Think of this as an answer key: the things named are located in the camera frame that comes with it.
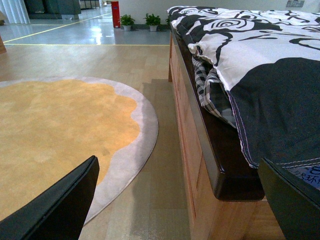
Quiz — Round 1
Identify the black and white duvet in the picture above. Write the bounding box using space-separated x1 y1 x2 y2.
166 5 320 173

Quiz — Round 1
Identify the dark office counter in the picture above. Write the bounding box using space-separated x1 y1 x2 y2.
24 0 81 20

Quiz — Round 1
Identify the round yellow grey rug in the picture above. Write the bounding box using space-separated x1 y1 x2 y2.
0 77 159 222

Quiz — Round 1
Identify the small potted plant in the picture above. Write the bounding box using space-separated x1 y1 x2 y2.
120 14 135 32
144 13 161 32

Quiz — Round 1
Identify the wooden bed frame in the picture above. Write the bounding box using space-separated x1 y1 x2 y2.
168 30 284 240

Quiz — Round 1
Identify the plaid bed sheet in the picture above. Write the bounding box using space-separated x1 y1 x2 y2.
192 56 236 128

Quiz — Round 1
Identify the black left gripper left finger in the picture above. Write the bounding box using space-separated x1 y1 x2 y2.
0 155 100 240

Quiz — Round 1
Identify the red fire extinguisher cabinet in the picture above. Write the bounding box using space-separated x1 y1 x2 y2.
111 0 121 29

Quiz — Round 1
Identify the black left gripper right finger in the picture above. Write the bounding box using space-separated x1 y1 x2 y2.
257 158 320 240

